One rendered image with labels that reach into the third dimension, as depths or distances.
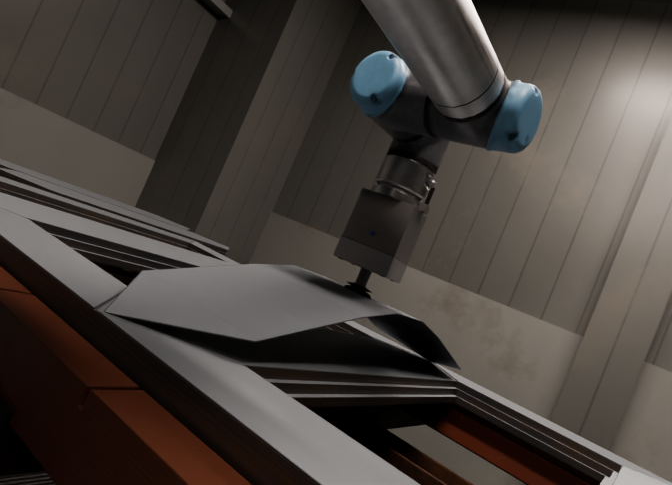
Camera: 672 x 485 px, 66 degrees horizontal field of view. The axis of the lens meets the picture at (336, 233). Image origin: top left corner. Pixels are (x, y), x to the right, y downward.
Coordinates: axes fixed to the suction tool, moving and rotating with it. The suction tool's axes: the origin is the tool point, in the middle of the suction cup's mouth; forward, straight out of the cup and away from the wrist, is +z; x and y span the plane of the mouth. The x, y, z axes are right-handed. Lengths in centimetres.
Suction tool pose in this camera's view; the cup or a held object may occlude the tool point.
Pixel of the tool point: (353, 300)
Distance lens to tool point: 72.5
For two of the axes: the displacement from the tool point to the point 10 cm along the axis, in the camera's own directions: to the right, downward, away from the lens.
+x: -4.0, -2.2, -8.9
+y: -8.3, -3.3, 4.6
